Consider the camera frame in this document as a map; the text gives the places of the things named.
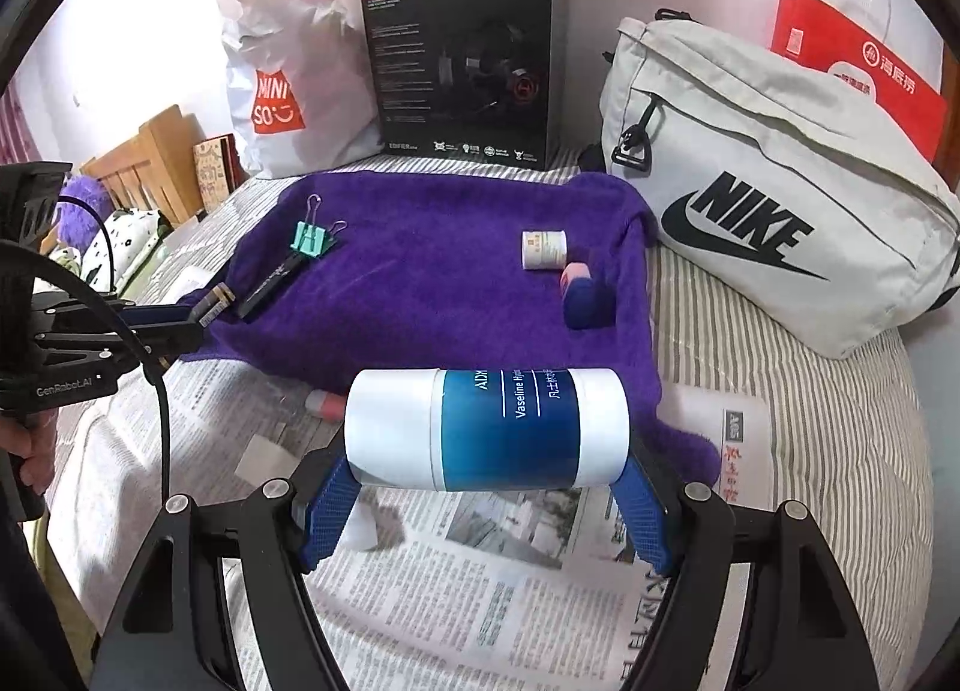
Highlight green binder clip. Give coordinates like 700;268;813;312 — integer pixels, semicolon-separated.
291;194;350;262

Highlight pink tube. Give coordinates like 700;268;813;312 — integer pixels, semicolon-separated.
304;391;350;421

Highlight purple towel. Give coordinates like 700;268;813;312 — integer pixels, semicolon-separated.
180;168;722;491

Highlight black pen-like tube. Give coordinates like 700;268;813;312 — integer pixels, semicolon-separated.
235;252;305;322

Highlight white spotted pillow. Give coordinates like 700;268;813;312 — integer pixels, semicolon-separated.
78;208;163;289

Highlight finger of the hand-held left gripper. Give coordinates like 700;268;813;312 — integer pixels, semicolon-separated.
112;302;208;334
127;331;205;374

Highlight large blue and white bottle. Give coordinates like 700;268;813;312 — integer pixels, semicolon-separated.
343;366;631;494

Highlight newspaper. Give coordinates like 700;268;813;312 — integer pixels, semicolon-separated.
45;353;775;691

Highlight black cable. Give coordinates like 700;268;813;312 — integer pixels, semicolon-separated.
0;192;175;506

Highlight red paper bag white handles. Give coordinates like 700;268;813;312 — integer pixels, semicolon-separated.
769;0;950;164

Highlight small white jar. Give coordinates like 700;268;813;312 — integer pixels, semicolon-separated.
521;228;572;271

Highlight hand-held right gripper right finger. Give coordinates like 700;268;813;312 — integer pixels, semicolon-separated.
611;451;875;691

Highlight person's left hand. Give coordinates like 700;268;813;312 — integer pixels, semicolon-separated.
0;412;59;506

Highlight small blue jar orange lid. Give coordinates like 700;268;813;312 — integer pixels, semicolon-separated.
560;260;613;331

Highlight grey waist bag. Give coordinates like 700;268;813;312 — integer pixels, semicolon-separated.
598;8;960;360

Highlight white plastic shopping bag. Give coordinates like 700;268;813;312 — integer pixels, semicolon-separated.
217;0;384;179

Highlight black headset box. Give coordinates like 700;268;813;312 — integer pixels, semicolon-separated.
360;0;569;174

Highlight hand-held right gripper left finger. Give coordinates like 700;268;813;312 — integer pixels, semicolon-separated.
94;447;362;691

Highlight purple plush toy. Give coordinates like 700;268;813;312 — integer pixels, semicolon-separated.
55;173;115;251

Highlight brown patterned book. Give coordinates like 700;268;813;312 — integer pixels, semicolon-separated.
193;134;249;194

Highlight wooden headboard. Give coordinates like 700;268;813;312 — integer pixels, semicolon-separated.
80;104;204;228

